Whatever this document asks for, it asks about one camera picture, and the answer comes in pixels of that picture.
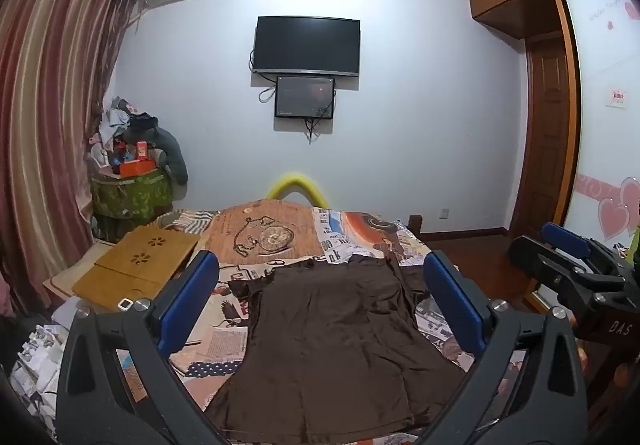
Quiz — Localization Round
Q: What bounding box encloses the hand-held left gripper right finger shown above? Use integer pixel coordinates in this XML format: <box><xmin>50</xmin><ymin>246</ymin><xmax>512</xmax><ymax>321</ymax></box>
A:
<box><xmin>422</xmin><ymin>249</ymin><xmax>589</xmax><ymax>445</ymax></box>

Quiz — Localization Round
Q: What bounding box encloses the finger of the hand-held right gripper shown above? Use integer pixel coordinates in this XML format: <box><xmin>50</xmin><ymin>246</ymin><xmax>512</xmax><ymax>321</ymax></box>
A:
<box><xmin>507</xmin><ymin>235</ymin><xmax>603</xmax><ymax>322</ymax></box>
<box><xmin>541</xmin><ymin>222</ymin><xmax>626</xmax><ymax>276</ymax></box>

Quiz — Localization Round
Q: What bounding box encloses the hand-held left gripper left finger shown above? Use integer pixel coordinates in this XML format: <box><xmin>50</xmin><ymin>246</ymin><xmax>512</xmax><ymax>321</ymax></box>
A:
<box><xmin>55</xmin><ymin>250</ymin><xmax>237</xmax><ymax>445</ymax></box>

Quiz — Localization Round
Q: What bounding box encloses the brown shirt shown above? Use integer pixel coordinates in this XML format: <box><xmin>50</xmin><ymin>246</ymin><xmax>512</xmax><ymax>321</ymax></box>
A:
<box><xmin>204</xmin><ymin>257</ymin><xmax>467</xmax><ymax>443</ymax></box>

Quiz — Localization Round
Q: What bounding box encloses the pile of clothes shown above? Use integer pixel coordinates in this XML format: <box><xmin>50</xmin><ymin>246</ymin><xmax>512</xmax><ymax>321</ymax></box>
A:
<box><xmin>89</xmin><ymin>96</ymin><xmax>161</xmax><ymax>152</ymax></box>

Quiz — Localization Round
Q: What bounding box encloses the bamboo lap desk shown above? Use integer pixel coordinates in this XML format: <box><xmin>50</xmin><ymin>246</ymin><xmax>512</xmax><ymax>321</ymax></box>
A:
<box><xmin>71</xmin><ymin>224</ymin><xmax>202</xmax><ymax>314</ymax></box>

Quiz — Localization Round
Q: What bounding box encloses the printed bedsheet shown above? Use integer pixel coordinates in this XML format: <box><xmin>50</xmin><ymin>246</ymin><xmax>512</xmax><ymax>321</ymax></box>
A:
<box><xmin>10</xmin><ymin>204</ymin><xmax>531</xmax><ymax>445</ymax></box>

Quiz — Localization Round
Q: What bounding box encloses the green cloth covered table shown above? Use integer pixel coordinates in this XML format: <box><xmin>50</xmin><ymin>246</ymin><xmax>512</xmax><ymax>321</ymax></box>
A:
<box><xmin>90</xmin><ymin>166</ymin><xmax>174</xmax><ymax>242</ymax></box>

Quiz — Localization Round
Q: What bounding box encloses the grey jacket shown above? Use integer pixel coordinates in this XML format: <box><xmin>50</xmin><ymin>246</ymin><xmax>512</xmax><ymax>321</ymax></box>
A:
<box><xmin>149</xmin><ymin>127</ymin><xmax>189</xmax><ymax>186</ymax></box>

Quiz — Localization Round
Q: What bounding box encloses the orange box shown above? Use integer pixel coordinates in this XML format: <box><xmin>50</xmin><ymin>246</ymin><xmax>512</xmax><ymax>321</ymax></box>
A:
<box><xmin>119</xmin><ymin>159</ymin><xmax>158</xmax><ymax>178</ymax></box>

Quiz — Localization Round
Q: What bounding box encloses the sliding wardrobe door with hearts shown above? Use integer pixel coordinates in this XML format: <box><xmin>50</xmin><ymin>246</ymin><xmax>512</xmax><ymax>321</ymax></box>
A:
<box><xmin>558</xmin><ymin>0</ymin><xmax>640</xmax><ymax>256</ymax></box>

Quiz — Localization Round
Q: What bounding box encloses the yellow foam tube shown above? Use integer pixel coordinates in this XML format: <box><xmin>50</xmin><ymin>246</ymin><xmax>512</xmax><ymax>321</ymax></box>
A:
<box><xmin>266</xmin><ymin>171</ymin><xmax>331</xmax><ymax>207</ymax></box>

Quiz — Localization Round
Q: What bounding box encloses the heap of white boxes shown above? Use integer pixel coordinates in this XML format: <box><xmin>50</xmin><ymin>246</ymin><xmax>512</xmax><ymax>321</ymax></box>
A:
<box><xmin>9</xmin><ymin>320</ymin><xmax>76</xmax><ymax>431</ymax></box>

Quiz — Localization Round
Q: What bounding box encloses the pink cloth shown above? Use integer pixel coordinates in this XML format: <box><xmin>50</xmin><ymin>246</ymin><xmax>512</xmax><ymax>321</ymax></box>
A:
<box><xmin>0</xmin><ymin>270</ymin><xmax>17</xmax><ymax>322</ymax></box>

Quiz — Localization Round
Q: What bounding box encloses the small black monitor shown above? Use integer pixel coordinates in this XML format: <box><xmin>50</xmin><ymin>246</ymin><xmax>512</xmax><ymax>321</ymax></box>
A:
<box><xmin>274</xmin><ymin>74</ymin><xmax>336</xmax><ymax>120</ymax></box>

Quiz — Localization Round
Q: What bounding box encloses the striped curtain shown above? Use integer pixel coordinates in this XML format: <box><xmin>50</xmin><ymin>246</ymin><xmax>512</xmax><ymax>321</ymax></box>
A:
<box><xmin>0</xmin><ymin>0</ymin><xmax>145</xmax><ymax>316</ymax></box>

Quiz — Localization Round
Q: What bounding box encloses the black wall television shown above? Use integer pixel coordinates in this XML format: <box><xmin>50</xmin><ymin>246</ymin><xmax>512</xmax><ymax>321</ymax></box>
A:
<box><xmin>251</xmin><ymin>16</ymin><xmax>362</xmax><ymax>78</ymax></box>

